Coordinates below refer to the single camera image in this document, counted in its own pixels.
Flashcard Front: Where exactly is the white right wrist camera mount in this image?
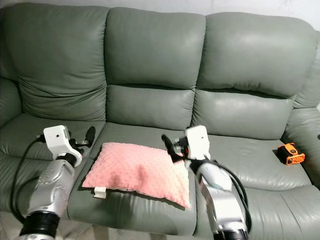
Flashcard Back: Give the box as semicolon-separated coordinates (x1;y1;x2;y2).
183;125;211;161

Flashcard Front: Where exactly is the pink dotted plush pillow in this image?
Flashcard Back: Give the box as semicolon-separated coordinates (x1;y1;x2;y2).
81;142;192;210

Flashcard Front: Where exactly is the grey-green leather sofa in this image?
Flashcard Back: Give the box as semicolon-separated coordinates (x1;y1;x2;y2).
0;2;320;239

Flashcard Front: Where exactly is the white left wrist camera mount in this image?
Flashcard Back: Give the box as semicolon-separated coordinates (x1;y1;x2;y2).
43;125;83;168

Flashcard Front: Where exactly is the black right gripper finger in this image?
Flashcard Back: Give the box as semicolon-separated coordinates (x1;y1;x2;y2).
161;134;183;164

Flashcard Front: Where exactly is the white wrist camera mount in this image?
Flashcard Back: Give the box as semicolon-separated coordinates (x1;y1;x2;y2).
43;125;83;168
183;125;211;161

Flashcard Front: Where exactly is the orange and black device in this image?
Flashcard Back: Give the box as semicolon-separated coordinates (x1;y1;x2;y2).
278;142;306;166

